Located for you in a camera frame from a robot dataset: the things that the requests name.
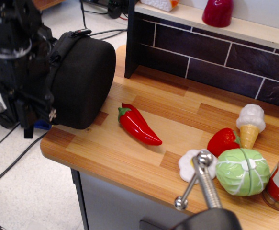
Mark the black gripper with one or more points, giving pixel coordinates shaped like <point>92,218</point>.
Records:
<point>23,89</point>

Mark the black round zipper bag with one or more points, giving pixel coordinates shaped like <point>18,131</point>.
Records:
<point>81,75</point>

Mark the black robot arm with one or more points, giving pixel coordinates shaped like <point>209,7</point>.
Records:
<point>25,46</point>

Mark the office chair caster base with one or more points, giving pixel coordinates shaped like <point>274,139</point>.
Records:
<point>6,118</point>

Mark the red toy chili pepper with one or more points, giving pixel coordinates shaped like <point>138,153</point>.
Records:
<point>134,123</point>

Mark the black device on floor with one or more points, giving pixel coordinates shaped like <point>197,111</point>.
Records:
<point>117,7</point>

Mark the white toy fried egg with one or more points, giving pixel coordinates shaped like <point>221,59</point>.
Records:
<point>186,167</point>

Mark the white orange toy on shelf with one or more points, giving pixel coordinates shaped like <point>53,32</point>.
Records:
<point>165,5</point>

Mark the red toy strawberry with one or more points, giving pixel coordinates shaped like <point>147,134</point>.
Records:
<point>225,139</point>

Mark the black clamp body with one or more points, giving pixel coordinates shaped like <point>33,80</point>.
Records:
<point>211,219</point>

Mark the dark red cup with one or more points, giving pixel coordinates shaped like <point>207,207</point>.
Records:
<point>218,13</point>

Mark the green toy cabbage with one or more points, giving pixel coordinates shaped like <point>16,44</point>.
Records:
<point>242,172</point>

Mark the toy ice cream cone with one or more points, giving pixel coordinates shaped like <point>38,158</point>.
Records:
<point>251,122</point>

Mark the black shelf with brick backsplash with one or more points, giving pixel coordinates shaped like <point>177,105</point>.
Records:
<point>226,62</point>

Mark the metal clamp screw handle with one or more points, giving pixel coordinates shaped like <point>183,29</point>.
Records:
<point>201,161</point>

